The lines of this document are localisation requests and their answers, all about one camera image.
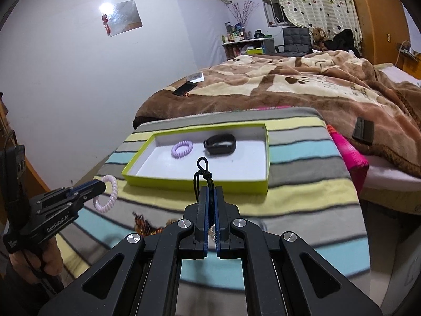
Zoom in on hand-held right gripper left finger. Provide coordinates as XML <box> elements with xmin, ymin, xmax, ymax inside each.
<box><xmin>38</xmin><ymin>186</ymin><xmax>214</xmax><ymax>316</ymax></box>

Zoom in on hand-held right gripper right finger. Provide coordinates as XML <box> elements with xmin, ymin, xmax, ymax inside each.
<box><xmin>214</xmin><ymin>186</ymin><xmax>384</xmax><ymax>316</ymax></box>

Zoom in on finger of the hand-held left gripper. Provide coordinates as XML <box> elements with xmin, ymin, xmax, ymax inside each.
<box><xmin>30</xmin><ymin>180</ymin><xmax>100</xmax><ymax>206</ymax></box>
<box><xmin>36</xmin><ymin>180</ymin><xmax>107</xmax><ymax>220</ymax></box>

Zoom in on pink spiral hair tie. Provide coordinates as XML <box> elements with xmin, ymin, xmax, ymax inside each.
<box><xmin>93</xmin><ymin>175</ymin><xmax>118</xmax><ymax>214</ymax></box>

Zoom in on green shallow box tray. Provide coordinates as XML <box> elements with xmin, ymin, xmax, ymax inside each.
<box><xmin>121</xmin><ymin>122</ymin><xmax>271</xmax><ymax>195</ymax></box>

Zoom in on black cord hair tie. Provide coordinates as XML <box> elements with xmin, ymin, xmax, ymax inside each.
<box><xmin>193</xmin><ymin>157</ymin><xmax>215</xmax><ymax>205</ymax></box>

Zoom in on orange brown tassel charm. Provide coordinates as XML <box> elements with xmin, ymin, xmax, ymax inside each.
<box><xmin>132</xmin><ymin>212</ymin><xmax>165</xmax><ymax>238</ymax></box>

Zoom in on person's left forearm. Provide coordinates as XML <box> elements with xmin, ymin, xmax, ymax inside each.
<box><xmin>0</xmin><ymin>263</ymin><xmax>63</xmax><ymax>316</ymax></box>

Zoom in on person's left hand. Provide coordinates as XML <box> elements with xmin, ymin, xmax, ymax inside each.
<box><xmin>7</xmin><ymin>236</ymin><xmax>64</xmax><ymax>286</ymax></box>

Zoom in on black wristband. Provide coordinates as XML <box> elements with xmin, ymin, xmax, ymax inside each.
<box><xmin>203</xmin><ymin>133</ymin><xmax>237</xmax><ymax>155</ymax></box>

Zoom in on black smartphone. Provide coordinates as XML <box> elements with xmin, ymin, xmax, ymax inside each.
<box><xmin>173</xmin><ymin>82</ymin><xmax>198</xmax><ymax>97</ymax></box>

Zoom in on brown printed blanket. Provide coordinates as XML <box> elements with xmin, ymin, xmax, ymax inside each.
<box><xmin>133</xmin><ymin>49</ymin><xmax>421</xmax><ymax>178</ymax></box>

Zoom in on black remote on bed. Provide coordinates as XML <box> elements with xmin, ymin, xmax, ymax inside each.
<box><xmin>353</xmin><ymin>117</ymin><xmax>375</xmax><ymax>145</ymax></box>

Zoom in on white bed sheet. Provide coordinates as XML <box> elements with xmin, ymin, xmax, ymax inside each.
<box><xmin>360</xmin><ymin>64</ymin><xmax>421</xmax><ymax>213</ymax></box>

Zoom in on white desk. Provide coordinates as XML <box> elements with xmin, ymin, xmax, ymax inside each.
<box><xmin>222</xmin><ymin>36</ymin><xmax>275</xmax><ymax>61</ymax></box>

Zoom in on group of bottles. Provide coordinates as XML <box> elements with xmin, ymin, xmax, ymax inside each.
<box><xmin>222</xmin><ymin>22</ymin><xmax>254</xmax><ymax>43</ymax></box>

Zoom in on black office chair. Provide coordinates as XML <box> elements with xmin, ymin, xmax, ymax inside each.
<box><xmin>275</xmin><ymin>27</ymin><xmax>312</xmax><ymax>55</ymax></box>

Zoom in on white cabinet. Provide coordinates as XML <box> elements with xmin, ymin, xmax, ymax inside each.
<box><xmin>367</xmin><ymin>204</ymin><xmax>421</xmax><ymax>307</ymax></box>

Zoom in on brown teddy bear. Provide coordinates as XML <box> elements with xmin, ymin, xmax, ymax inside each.
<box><xmin>311</xmin><ymin>27</ymin><xmax>329</xmax><ymax>51</ymax></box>

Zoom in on pink flower branches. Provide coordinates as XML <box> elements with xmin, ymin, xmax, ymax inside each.
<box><xmin>230</xmin><ymin>1</ymin><xmax>260</xmax><ymax>28</ymax></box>

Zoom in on window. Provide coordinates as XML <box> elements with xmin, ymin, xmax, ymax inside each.
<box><xmin>262</xmin><ymin>0</ymin><xmax>293</xmax><ymax>27</ymax></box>

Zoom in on black clothing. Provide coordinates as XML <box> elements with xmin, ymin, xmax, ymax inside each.
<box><xmin>324</xmin><ymin>29</ymin><xmax>361</xmax><ymax>57</ymax></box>

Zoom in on heart print curtain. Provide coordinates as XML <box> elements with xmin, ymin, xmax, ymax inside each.
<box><xmin>266</xmin><ymin>0</ymin><xmax>362</xmax><ymax>50</ymax></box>

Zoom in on wooden wardrobe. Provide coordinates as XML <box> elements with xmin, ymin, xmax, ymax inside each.
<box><xmin>345</xmin><ymin>0</ymin><xmax>412</xmax><ymax>67</ymax></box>

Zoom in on black cable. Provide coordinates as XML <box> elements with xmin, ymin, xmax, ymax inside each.
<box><xmin>20</xmin><ymin>252</ymin><xmax>64</xmax><ymax>298</ymax></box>

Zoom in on purple spiral hair tie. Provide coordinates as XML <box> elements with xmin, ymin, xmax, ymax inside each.
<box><xmin>171</xmin><ymin>141</ymin><xmax>193</xmax><ymax>159</ymax></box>

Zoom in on reflective wall sheet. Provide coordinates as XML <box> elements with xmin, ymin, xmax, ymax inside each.
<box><xmin>108</xmin><ymin>0</ymin><xmax>143</xmax><ymax>37</ymax></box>

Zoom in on white charger with cable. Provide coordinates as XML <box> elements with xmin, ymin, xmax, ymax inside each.
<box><xmin>396</xmin><ymin>40</ymin><xmax>418</xmax><ymax>65</ymax></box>

